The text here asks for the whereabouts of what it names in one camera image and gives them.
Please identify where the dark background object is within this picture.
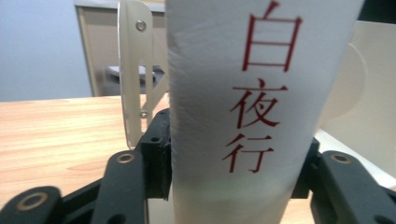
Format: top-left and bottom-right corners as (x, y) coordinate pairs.
(357, 0), (396, 25)

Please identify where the white book with red print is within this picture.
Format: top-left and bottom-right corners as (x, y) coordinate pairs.
(164, 0), (365, 224)

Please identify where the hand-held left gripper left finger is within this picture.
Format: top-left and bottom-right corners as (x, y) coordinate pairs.
(137, 108), (173, 201)

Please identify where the beige cabinet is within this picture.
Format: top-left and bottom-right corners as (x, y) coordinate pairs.
(74, 0), (171, 98)

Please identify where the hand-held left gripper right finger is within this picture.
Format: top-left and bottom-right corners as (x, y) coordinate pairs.
(290, 137), (322, 200)

